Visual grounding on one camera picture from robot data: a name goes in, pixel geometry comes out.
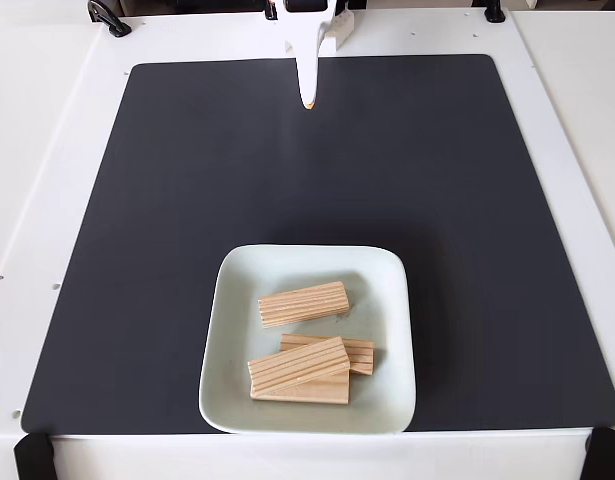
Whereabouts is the grooved wooden block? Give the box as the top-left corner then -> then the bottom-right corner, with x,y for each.
247,336 -> 351,397
258,281 -> 351,330
250,369 -> 351,405
280,333 -> 376,376

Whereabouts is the white square plate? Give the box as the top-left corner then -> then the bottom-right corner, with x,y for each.
197,243 -> 418,435

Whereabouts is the black table mat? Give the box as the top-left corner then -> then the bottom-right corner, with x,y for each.
20,53 -> 615,435

